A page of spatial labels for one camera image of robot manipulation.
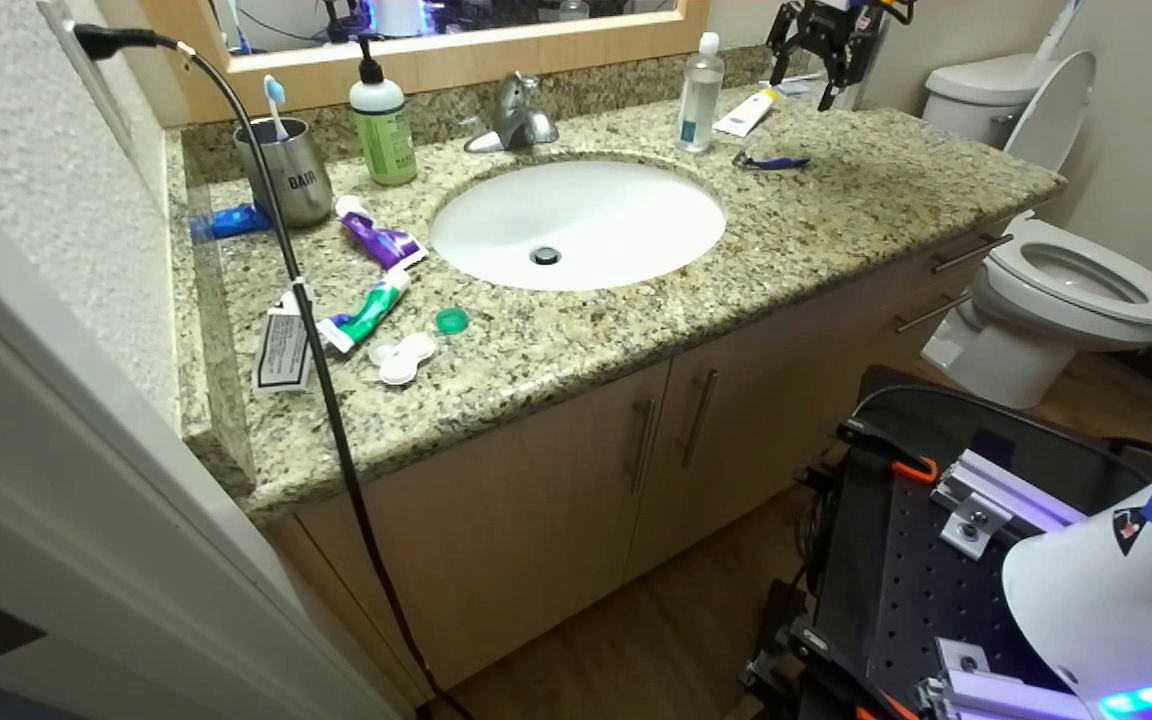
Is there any green white toothpaste tube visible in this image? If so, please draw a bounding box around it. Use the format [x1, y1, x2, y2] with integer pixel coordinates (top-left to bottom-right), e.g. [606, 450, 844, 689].
[312, 262, 422, 362]

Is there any chrome faucet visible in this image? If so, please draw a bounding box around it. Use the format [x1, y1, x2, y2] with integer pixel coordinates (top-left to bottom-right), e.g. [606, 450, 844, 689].
[459, 68, 565, 159]

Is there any metal cabinet door handle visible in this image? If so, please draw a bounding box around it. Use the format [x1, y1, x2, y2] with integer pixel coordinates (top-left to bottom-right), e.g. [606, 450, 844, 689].
[676, 365, 721, 471]
[622, 388, 662, 493]

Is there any light wood vanity cabinet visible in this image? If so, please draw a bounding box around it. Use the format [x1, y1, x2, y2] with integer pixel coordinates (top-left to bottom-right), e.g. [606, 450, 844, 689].
[262, 213, 1030, 714]

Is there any white blue toothbrush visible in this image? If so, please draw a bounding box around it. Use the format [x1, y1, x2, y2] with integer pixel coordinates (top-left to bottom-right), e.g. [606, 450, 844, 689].
[262, 74, 301, 146]

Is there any purple toothpaste tube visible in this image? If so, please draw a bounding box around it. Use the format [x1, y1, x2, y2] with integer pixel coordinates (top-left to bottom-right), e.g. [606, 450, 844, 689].
[331, 194, 432, 275]

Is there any white tube yellow cap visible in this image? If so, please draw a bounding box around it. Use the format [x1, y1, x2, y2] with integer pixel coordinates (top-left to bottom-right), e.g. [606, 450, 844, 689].
[708, 81, 786, 146]

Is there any small blue tube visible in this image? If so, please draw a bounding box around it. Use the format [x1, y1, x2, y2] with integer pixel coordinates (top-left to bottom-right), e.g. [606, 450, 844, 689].
[187, 202, 276, 246]

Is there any clear sanitizer bottle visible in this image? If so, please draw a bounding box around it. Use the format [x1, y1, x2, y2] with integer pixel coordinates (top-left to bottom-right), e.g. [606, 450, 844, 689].
[671, 30, 732, 159]

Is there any metal toothbrush cup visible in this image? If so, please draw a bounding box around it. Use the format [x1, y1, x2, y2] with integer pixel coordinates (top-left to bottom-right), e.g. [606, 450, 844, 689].
[234, 117, 341, 233]

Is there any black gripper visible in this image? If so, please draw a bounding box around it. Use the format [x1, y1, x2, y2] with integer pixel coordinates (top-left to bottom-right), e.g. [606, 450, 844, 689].
[766, 0, 919, 114]

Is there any white door frame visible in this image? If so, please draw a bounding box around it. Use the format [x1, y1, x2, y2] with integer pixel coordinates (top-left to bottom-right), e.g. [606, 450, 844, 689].
[0, 155, 399, 720]

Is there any green soap pump bottle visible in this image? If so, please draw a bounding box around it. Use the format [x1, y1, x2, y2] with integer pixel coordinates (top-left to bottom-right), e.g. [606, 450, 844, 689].
[345, 30, 424, 194]

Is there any white contact lens case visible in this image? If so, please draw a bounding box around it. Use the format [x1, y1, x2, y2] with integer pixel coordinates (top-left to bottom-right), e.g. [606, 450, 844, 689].
[365, 330, 444, 397]

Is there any black power cable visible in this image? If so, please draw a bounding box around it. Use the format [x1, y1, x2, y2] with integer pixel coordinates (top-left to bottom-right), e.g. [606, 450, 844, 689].
[72, 22, 472, 720]

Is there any white oval sink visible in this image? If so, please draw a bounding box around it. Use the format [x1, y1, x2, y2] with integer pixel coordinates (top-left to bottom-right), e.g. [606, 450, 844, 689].
[424, 153, 732, 298]

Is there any grey rectangular packet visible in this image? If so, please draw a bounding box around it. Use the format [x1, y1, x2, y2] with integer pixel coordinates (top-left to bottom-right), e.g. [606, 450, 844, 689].
[252, 280, 326, 399]

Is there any blue shaving stick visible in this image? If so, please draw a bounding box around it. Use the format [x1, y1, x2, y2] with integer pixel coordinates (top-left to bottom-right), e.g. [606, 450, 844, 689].
[730, 146, 815, 177]

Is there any metal drawer handle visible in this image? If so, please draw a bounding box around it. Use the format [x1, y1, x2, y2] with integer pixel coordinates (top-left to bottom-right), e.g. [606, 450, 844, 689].
[893, 298, 965, 339]

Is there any aluminium mounting bracket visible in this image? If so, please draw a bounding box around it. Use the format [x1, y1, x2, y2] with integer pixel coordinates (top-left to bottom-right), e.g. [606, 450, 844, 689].
[928, 636, 1101, 720]
[934, 450, 1088, 563]

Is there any orange black bar clamp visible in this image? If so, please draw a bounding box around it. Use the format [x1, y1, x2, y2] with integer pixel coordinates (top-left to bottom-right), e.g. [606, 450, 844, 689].
[740, 618, 910, 720]
[837, 417, 943, 493]

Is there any wood framed mirror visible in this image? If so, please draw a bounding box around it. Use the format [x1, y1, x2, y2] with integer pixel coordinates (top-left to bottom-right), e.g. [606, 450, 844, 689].
[131, 0, 716, 130]

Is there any white toilet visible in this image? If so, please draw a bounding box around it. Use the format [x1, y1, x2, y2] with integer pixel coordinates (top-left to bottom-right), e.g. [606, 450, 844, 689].
[917, 0, 1152, 417]

